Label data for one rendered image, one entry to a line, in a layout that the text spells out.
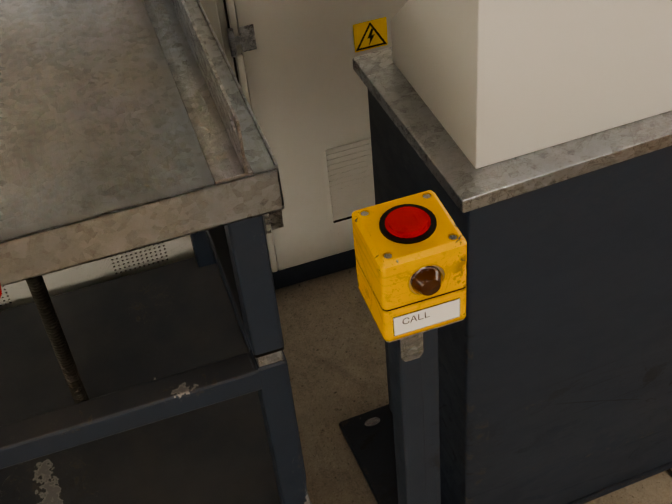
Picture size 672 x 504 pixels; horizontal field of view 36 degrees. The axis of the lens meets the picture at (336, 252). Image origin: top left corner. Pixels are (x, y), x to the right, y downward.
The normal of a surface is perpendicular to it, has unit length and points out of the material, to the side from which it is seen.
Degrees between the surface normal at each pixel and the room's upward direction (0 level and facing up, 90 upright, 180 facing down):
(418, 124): 0
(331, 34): 90
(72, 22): 0
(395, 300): 90
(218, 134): 0
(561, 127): 90
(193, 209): 90
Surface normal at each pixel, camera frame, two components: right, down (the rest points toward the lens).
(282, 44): 0.32, 0.63
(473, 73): -0.94, 0.29
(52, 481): -0.07, -0.72
